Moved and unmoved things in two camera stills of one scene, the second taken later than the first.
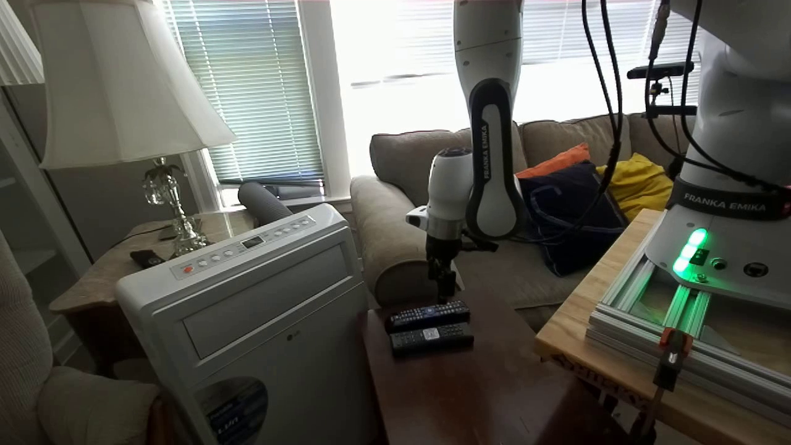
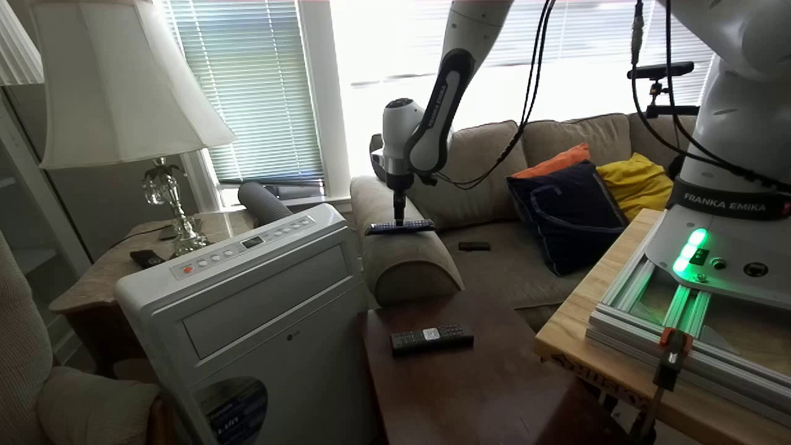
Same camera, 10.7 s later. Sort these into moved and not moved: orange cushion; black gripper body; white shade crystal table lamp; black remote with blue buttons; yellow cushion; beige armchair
Moved: black remote with blue buttons; black gripper body
Not moved: yellow cushion; beige armchair; orange cushion; white shade crystal table lamp
